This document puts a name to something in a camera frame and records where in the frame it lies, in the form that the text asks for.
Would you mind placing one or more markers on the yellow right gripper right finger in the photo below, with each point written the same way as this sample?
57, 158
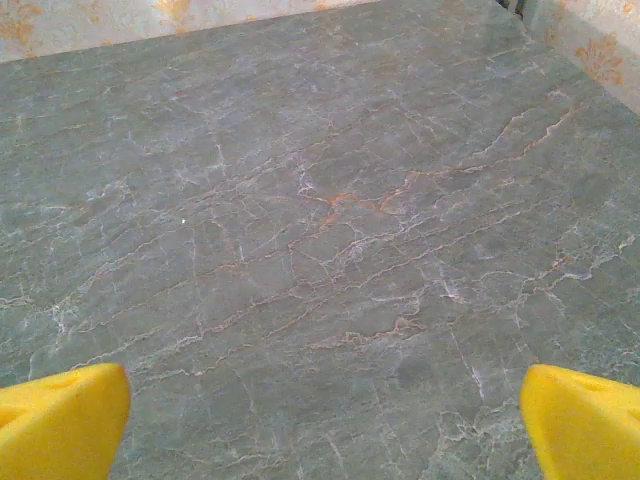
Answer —
585, 430

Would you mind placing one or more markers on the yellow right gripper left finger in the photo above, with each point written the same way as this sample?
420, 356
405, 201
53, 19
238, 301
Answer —
60, 425

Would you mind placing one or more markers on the aluminium frame post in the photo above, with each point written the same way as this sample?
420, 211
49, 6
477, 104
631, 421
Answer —
535, 12

